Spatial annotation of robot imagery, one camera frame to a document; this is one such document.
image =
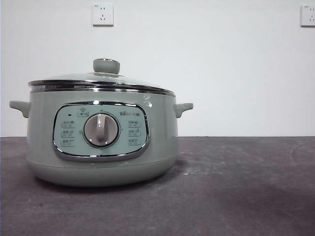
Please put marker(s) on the glass lid with green knob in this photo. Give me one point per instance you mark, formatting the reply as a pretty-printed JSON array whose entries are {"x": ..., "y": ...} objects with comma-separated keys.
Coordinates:
[{"x": 106, "y": 66}]

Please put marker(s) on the pale green electric pot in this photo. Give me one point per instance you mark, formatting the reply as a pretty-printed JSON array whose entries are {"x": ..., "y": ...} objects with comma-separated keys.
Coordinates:
[{"x": 98, "y": 169}]

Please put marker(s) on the white wall socket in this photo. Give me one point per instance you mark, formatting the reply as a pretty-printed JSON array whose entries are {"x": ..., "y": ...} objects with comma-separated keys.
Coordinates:
[
  {"x": 308, "y": 16},
  {"x": 103, "y": 14}
]

